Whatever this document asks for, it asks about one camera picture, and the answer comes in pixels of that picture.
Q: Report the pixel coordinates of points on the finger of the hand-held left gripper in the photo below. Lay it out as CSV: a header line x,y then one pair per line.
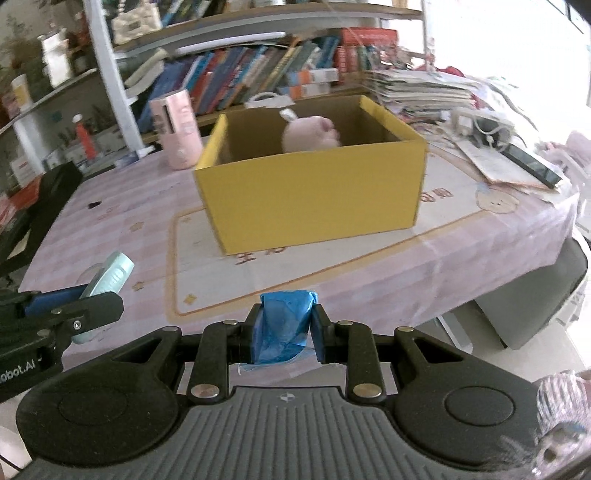
x,y
92,314
51,302

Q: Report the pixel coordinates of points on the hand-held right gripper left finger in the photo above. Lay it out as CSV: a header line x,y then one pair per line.
x,y
211,364

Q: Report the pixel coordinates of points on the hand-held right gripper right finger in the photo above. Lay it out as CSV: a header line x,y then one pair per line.
x,y
364,364

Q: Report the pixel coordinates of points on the light teal case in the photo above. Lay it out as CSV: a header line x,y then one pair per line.
x,y
113,274

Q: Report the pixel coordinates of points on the blue plastic bag roll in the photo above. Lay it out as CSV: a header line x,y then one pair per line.
x,y
281,323

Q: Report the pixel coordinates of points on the yellow cardboard box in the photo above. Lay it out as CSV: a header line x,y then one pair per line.
x,y
314,198

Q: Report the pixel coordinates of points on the large pink plush pig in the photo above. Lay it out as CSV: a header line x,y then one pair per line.
x,y
307,134

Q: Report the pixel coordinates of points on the red packages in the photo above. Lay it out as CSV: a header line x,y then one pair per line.
x,y
25,191

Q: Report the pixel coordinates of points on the black chair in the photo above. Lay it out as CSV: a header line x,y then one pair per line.
x,y
57,184

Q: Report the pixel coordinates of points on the white box red label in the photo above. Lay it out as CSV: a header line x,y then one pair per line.
x,y
23,170

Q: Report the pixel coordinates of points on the red bottle white cap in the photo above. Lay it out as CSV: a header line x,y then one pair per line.
x,y
85,136

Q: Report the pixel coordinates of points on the grey chair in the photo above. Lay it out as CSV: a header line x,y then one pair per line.
x,y
535,304

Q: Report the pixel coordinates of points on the pink cartoon canister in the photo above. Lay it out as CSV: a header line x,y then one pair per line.
x,y
178,131

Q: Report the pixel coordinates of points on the white cup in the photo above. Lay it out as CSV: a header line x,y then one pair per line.
x,y
21,92

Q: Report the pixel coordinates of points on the white shelf unit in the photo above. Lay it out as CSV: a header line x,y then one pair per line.
x,y
111,92

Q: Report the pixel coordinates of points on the beige paper envelope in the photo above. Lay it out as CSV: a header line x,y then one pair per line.
x,y
494,168

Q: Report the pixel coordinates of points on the black phone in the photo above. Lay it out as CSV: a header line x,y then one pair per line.
x,y
533,164

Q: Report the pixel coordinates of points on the white plastic bag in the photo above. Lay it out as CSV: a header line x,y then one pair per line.
x,y
268,98

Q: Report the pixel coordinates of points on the stack of papers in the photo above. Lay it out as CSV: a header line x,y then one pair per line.
x,y
415,90

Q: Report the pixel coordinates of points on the orange white small box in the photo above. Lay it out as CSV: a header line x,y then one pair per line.
x,y
316,76
309,90

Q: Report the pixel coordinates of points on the white quilted handbag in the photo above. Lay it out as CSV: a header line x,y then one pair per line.
x,y
136,23

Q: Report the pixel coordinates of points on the white flat board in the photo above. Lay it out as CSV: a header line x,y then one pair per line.
x,y
221,44

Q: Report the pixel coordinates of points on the row of slanted books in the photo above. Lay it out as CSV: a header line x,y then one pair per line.
x,y
189,9

